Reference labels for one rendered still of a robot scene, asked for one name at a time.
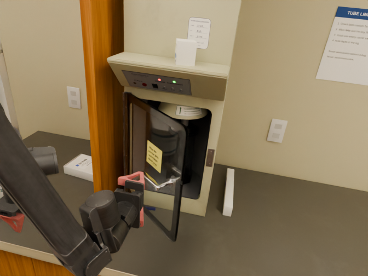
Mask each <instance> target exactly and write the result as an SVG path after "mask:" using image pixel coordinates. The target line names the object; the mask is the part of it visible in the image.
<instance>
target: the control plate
mask: <svg viewBox="0 0 368 276"><path fill-rule="evenodd" d="M122 72H123V74H124V76H125V78H126V79H127V81H128V83H129V85H130V86H132V87H139V88H146V89H153V90H160V91H167V92H171V93H178V94H186V95H192V94H191V84H190V79H182V78H175V77H167V76H160V75H155V74H148V73H140V72H133V71H125V70H122ZM158 78H159V79H161V81H159V80H158ZM173 81H176V83H173ZM133 82H136V84H134V83H133ZM143 83H146V84H147V86H146V87H145V86H143V85H142V84H143ZM152 84H157V86H158V89H157V88H153V86H152ZM163 86H165V87H166V88H165V89H163ZM171 88H174V89H173V90H172V89H171ZM179 89H182V90H181V91H180V90H179Z"/></svg>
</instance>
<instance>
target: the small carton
mask: <svg viewBox="0 0 368 276"><path fill-rule="evenodd" d="M196 50H197V42H196V41H195V40H192V39H179V38H177V39H176V48H175V64H176V65H184V66H195V60H196Z"/></svg>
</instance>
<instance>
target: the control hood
mask: <svg viewBox="0 0 368 276"><path fill-rule="evenodd" d="M107 62H108V63H109V65H110V67H111V69H112V70H113V72H114V74H115V75H116V77H117V79H118V80H119V82H120V84H121V85H122V86H125V87H132V86H130V85H129V83H128V81H127V79H126V78H125V76H124V74H123V72H122V70H125V71H133V72H140V73H148V74H155V75H160V76H167V77H175V78H182V79H190V84H191V94H192V95H186V94H179V95H186V96H193V97H200V98H204V99H211V100H219V101H224V100H225V94H226V88H227V81H228V75H229V68H230V67H229V66H228V65H220V64H212V63H207V62H199V61H195V66H184V65H176V64H175V59H174V58H170V57H162V56H154V55H146V54H138V53H130V52H122V53H119V54H117V55H114V56H110V57H108V58H107ZM132 88H139V87H132ZM139 89H146V88H139ZM146 90H153V89H146ZM153 91H160V90H153ZM160 92H165V93H171V92H167V91H160ZM172 94H178V93H172Z"/></svg>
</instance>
